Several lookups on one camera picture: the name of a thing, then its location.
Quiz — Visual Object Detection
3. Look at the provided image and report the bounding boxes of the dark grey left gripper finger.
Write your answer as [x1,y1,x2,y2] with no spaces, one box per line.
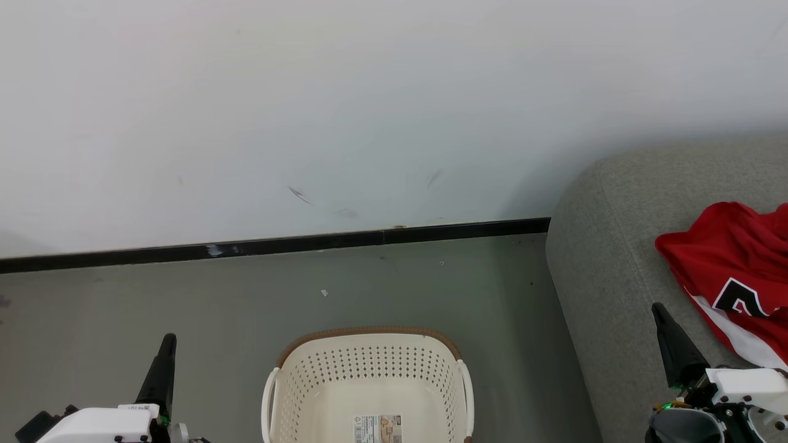
[134,333,177,425]

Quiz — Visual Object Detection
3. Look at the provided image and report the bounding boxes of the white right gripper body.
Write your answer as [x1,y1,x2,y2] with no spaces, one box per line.
[682,363,788,443]

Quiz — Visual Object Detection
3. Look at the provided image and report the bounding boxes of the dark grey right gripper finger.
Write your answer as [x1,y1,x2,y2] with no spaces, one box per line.
[651,302,712,389]

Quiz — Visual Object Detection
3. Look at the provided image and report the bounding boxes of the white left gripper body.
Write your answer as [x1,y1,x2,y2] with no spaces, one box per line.
[37,404,171,443]

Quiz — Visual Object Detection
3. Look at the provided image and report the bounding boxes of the red and white jersey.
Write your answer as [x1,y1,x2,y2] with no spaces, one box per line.
[654,201,788,370]

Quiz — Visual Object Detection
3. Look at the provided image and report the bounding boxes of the grey fabric sofa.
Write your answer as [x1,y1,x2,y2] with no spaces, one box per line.
[545,135,788,443]

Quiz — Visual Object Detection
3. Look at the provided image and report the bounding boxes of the cream perforated laundry basket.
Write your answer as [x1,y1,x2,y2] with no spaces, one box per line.
[261,326,475,443]

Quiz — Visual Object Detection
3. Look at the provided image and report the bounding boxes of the product label sticker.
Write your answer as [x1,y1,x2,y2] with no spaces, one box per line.
[353,414,403,443]

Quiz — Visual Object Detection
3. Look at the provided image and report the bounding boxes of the black wall baseboard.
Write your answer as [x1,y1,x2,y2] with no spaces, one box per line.
[0,217,551,275]

